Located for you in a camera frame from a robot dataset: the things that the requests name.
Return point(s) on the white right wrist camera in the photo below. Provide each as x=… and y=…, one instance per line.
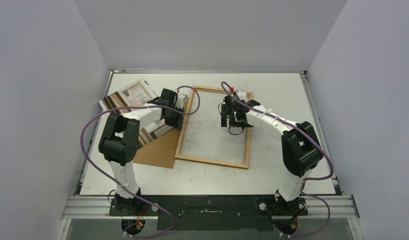
x=242, y=95

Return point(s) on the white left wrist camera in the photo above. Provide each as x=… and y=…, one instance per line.
x=181, y=100

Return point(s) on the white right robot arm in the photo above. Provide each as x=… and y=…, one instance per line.
x=300, y=145

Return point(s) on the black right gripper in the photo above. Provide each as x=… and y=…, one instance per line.
x=229, y=117

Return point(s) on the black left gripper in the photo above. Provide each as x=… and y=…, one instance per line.
x=178, y=122

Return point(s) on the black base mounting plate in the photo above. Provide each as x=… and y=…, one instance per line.
x=212, y=212

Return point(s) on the aluminium front rail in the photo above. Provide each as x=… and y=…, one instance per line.
x=98, y=207

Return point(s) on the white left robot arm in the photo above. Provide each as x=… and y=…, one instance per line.
x=119, y=142

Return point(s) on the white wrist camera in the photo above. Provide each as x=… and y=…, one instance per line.
x=242, y=95
x=181, y=100

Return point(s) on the printed photo sheet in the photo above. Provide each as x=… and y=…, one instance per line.
x=137, y=94

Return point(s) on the brown backing board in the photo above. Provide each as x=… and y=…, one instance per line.
x=161, y=151

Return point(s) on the wooden picture frame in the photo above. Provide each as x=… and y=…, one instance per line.
x=247, y=146

